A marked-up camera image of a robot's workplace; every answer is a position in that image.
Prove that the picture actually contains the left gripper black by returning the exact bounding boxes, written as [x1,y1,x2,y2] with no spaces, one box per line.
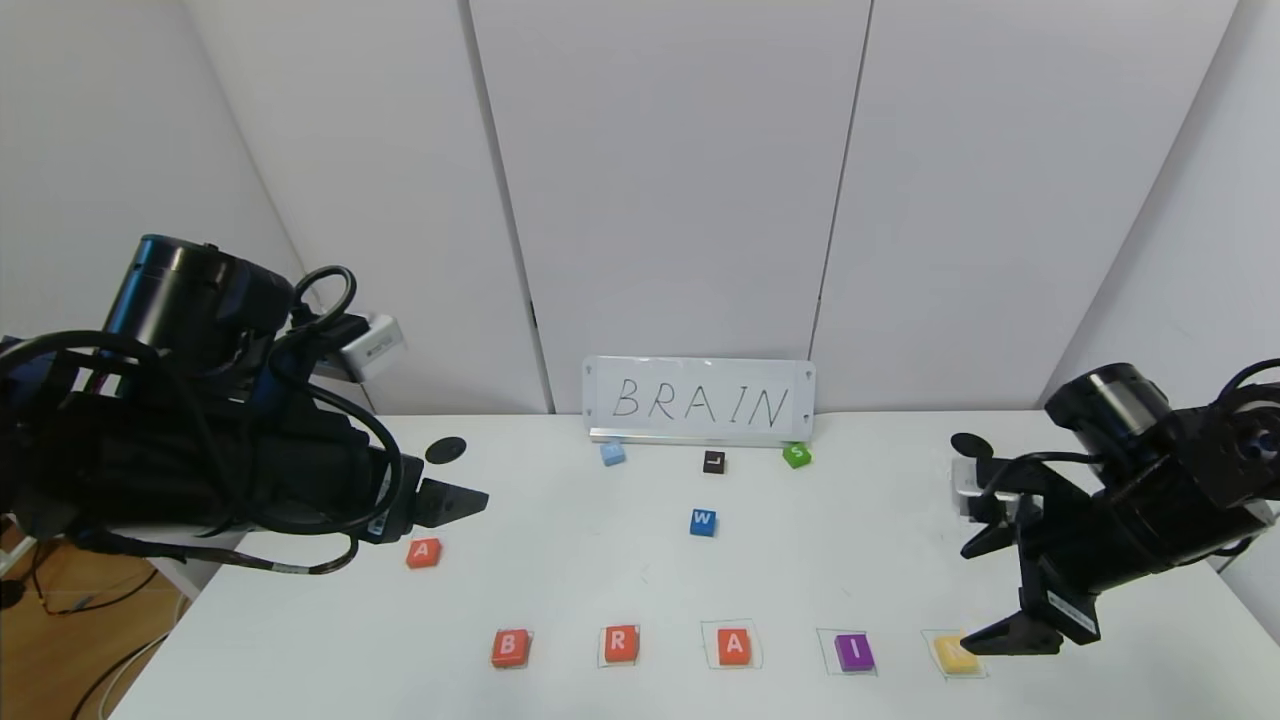
[331,445,490,545]

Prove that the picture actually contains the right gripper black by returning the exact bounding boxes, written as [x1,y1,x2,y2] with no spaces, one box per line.
[959,493,1173,656]

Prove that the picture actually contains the yellow letter Z block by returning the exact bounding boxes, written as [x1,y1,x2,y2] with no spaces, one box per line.
[934,634,984,676]

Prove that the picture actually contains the white BRAIN sign board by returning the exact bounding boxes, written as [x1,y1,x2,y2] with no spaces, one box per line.
[583,356,816,447]

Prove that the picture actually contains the white shelf unit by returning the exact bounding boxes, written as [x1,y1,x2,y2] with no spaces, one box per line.
[0,520,63,581]

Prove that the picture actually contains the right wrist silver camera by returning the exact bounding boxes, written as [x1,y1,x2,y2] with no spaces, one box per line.
[950,457,1024,522]

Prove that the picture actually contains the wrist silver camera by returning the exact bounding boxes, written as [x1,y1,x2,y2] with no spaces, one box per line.
[335,312,407,384]
[950,457,1024,522]

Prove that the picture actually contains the black right camera cable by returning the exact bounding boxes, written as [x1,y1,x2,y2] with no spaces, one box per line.
[975,358,1280,503]

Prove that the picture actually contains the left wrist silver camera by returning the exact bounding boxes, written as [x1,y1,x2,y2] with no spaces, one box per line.
[335,312,407,384]

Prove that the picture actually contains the thin black left wrist cable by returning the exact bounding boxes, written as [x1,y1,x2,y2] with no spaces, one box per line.
[0,264,407,576]

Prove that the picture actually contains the white floor cable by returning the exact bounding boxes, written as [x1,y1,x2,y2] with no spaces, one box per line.
[98,628,179,720]

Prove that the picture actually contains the black floor cable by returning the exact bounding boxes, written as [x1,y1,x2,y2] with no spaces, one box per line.
[28,545,163,617]
[68,640,161,720]

